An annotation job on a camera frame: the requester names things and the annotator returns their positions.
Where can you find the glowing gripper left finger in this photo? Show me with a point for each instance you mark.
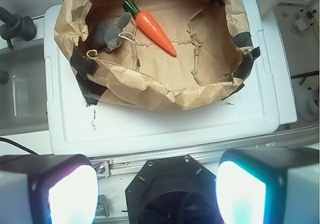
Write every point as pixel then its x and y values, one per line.
pixel 47 189

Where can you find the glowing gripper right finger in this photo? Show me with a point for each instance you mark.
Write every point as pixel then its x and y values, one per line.
pixel 269 185

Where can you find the white plastic bin lid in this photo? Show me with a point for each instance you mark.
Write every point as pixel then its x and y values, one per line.
pixel 109 129

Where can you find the clear plastic container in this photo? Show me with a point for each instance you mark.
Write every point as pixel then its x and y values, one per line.
pixel 23 89

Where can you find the gray plush rabbit toy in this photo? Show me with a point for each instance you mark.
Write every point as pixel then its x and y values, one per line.
pixel 108 37

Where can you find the dark gray clamp knob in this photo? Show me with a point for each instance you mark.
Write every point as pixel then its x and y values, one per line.
pixel 16 26

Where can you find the brown paper bag tray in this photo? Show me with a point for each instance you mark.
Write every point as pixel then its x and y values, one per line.
pixel 215 54

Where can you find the orange plastic carrot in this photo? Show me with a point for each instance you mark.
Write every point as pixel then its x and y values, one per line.
pixel 146 22

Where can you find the metal corner bracket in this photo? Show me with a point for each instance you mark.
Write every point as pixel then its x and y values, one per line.
pixel 102 169

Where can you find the aluminium extrusion rail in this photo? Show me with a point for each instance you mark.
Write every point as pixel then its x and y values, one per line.
pixel 207 153

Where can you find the black octagonal mount plate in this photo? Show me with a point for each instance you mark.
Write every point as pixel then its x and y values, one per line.
pixel 173 190

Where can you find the white bracket fixture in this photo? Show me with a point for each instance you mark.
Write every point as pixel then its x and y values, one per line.
pixel 304 21

